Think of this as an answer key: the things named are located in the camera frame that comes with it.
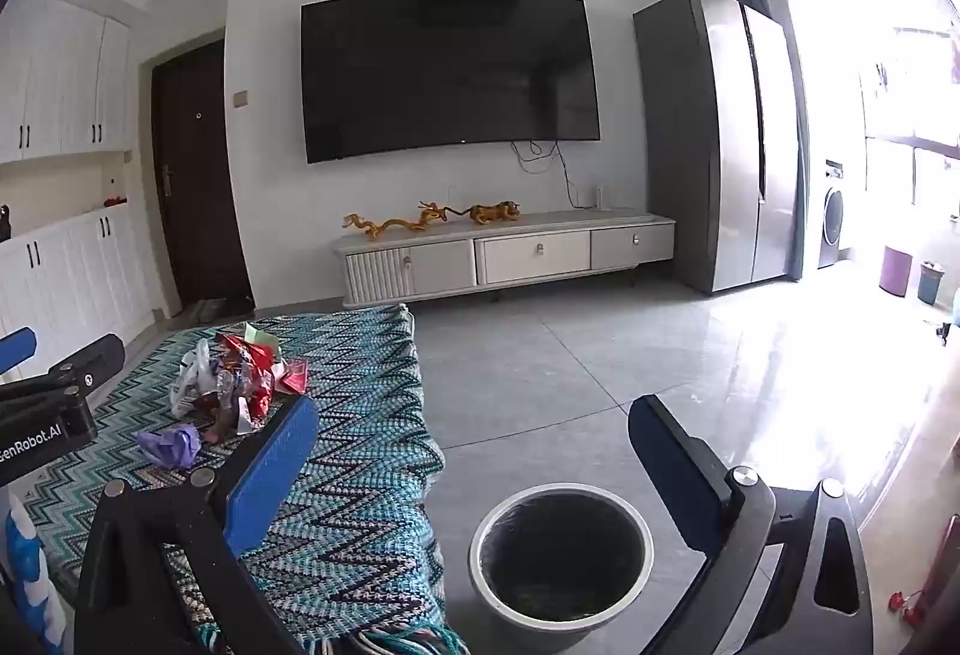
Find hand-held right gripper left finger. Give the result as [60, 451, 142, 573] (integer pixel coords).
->
[79, 394, 321, 655]

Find white lower cabinet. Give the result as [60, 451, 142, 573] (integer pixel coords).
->
[0, 208, 155, 386]

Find black wall television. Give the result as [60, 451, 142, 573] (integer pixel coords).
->
[301, 0, 602, 165]

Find zigzag knitted blanket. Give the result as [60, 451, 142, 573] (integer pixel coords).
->
[15, 304, 470, 655]

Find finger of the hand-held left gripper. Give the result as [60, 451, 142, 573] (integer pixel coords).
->
[0, 327, 38, 375]
[0, 334, 126, 405]

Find golden tiger figurine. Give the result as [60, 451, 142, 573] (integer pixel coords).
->
[469, 199, 521, 225]

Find washing machine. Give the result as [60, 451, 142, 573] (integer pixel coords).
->
[817, 158, 846, 270]

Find white upper cabinet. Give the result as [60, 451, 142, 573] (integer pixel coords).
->
[0, 0, 132, 165]

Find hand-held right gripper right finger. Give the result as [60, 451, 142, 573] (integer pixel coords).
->
[627, 394, 875, 655]

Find white round waste bin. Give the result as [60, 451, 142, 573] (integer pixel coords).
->
[469, 484, 656, 630]

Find teal bin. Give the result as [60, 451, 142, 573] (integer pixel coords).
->
[917, 260, 946, 306]

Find golden dragon figurine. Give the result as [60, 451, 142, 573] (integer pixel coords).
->
[343, 201, 460, 241]

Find balcony window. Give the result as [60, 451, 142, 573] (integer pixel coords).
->
[859, 0, 960, 213]

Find purple bin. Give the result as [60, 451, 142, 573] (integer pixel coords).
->
[879, 244, 914, 294]

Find red ornament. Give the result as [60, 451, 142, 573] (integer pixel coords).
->
[889, 587, 931, 626]

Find purple plastic bag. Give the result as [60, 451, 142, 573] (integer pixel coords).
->
[136, 424, 202, 470]

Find pile of snack wrappers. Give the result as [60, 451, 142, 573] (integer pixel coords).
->
[191, 332, 312, 442]

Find white television cabinet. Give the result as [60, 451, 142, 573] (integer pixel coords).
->
[332, 208, 676, 309]

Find dark brown door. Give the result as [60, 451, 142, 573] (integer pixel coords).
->
[151, 40, 254, 315]

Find white plastic bag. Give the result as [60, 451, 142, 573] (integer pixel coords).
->
[169, 338, 212, 417]

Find television cables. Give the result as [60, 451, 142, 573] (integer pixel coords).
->
[510, 137, 593, 210]

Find blue white plush toy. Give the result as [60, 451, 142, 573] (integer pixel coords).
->
[4, 494, 68, 655]

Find grey double-door refrigerator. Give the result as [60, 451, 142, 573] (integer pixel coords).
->
[633, 0, 803, 296]

